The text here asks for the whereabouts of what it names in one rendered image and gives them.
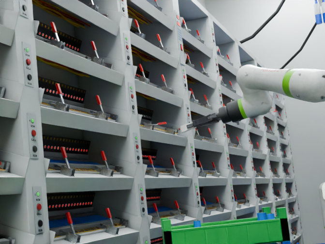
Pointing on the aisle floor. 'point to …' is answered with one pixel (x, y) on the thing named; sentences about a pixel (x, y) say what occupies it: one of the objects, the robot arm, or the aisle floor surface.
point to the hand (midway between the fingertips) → (187, 127)
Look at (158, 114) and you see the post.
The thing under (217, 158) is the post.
